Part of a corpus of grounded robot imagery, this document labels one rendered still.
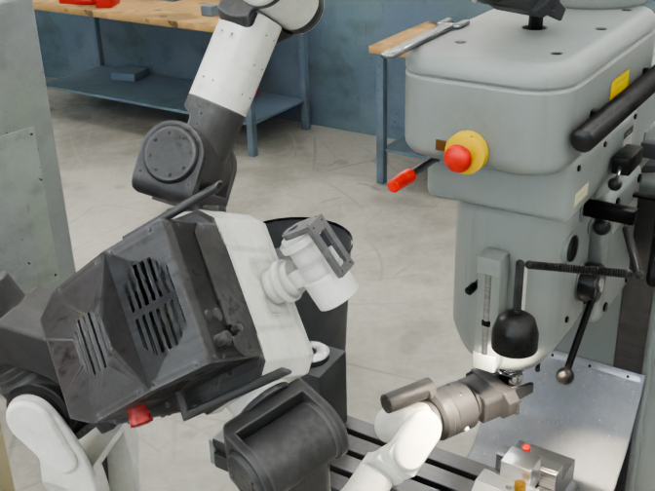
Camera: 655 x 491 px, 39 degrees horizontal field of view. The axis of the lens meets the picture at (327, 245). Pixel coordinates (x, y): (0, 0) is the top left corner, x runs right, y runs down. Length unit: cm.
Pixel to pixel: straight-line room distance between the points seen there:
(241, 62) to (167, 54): 646
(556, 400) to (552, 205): 80
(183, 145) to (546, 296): 64
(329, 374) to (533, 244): 67
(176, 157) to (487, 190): 48
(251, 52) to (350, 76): 542
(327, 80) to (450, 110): 558
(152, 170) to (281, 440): 41
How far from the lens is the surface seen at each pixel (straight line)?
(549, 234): 151
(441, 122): 135
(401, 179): 138
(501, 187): 145
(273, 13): 138
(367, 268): 487
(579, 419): 214
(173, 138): 133
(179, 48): 772
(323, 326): 369
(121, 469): 168
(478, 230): 154
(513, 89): 130
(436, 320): 441
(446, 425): 164
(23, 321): 148
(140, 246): 122
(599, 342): 210
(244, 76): 138
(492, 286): 153
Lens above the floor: 222
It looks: 26 degrees down
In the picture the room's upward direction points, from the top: 2 degrees counter-clockwise
